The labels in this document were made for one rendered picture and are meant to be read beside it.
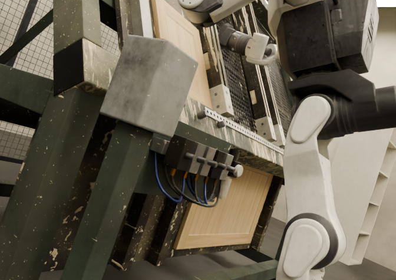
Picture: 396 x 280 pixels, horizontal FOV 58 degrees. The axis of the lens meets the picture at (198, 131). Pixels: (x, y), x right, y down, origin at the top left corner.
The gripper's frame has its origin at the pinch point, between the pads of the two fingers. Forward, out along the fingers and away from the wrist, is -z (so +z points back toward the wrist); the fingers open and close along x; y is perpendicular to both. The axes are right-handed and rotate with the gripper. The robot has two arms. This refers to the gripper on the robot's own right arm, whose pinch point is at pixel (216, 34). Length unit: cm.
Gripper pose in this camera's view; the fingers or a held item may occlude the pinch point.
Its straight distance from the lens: 169.6
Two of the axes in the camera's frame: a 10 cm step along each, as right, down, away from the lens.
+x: 4.8, -8.8, -0.7
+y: -5.3, -2.2, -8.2
